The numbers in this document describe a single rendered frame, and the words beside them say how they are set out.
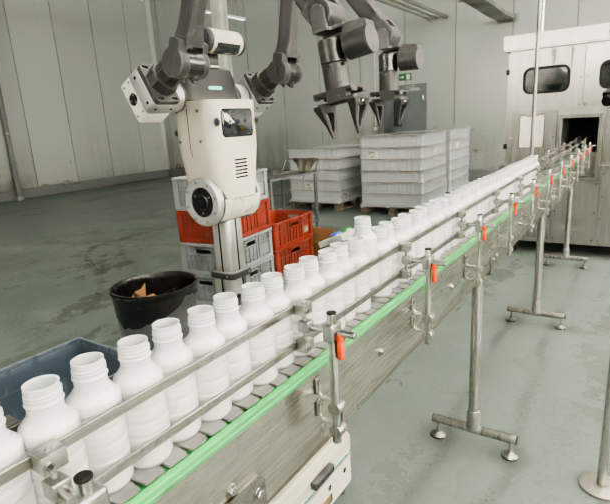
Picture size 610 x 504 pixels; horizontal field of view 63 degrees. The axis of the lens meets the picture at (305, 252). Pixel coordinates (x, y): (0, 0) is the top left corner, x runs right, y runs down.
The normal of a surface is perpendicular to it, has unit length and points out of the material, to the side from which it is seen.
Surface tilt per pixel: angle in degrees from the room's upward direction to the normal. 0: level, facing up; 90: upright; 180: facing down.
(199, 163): 101
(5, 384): 90
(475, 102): 90
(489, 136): 90
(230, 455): 90
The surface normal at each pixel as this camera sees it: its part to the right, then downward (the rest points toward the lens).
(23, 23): 0.83, 0.09
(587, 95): -0.55, 0.24
